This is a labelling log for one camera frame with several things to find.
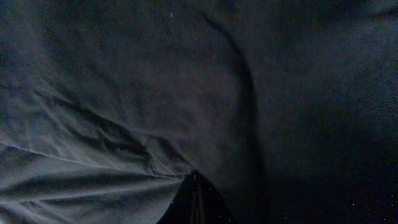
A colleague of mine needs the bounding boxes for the navy blue shorts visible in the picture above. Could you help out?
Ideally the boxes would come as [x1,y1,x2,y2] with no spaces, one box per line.
[1,1,397,223]

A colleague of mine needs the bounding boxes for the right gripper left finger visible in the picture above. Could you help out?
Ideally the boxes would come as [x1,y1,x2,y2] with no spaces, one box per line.
[157,173,196,224]

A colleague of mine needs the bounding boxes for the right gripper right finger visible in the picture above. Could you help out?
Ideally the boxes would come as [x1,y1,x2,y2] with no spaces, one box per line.
[195,173,238,224]

